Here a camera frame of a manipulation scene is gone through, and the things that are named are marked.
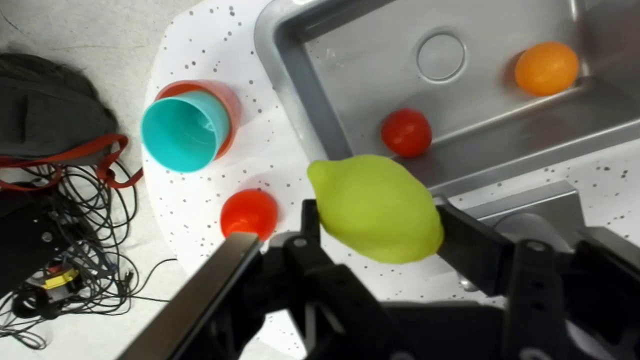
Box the silver metal bar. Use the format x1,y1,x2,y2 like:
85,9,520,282
117,230,264,360

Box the teal plastic cup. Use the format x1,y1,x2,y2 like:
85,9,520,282
137,91,233,174

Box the grey toy faucet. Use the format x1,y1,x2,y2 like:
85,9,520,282
458,179,588,258

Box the orange plastic fruit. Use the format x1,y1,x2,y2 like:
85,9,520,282
512,41,581,98

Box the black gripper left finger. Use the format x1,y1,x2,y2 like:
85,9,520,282
264,198,386,317

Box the white speckled toy countertop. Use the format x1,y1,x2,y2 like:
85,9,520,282
142,0,640,360

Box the red plastic tomato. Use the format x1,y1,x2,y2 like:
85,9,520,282
377,109,434,161

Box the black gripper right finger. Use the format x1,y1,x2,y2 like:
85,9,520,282
438,198,640,317

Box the grey toy sink basin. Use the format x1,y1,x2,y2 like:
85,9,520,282
251,0,640,202

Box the yellow-green plastic lemon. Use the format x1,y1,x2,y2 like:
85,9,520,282
305,154,445,267

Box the red plastic cup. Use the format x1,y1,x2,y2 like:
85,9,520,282
155,79,243,158

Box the red plastic bowl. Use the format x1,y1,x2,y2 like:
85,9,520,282
218,189,279,243

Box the tangled black floor cables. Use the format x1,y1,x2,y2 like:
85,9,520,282
0,158,177,352

